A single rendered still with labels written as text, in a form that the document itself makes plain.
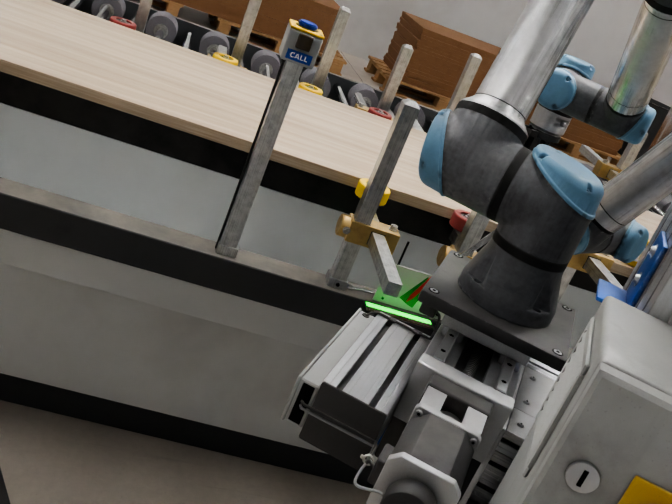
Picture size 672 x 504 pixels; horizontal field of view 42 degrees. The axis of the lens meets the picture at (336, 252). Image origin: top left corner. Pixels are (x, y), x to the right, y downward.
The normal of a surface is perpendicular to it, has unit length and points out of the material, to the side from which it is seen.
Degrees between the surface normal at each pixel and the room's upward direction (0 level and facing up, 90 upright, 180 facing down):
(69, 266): 90
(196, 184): 90
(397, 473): 90
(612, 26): 90
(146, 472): 0
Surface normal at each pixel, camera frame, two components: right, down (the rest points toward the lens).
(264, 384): 0.10, 0.43
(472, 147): -0.15, -0.19
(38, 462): 0.36, -0.86
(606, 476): -0.31, 0.26
